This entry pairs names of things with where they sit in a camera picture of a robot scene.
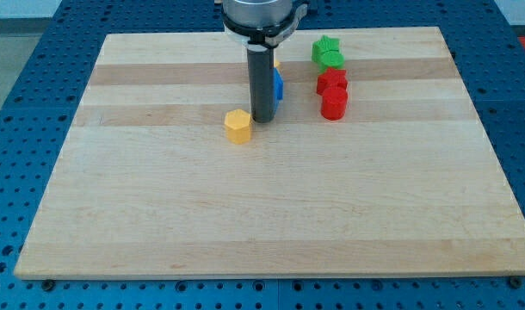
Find yellow hexagon block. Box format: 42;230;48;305
224;109;251;145

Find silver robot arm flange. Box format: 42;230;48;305
221;0;311;52

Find red cylinder block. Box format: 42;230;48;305
321;86;349;121

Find green cylinder block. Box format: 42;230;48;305
318;51;344;73

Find wooden board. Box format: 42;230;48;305
15;27;525;280

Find red star block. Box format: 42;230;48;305
316;67;349;95

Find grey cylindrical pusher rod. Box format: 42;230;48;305
247;49;275;123

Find green star block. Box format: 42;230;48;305
312;35;340;63

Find blue cube block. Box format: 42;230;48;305
274;67;284;112

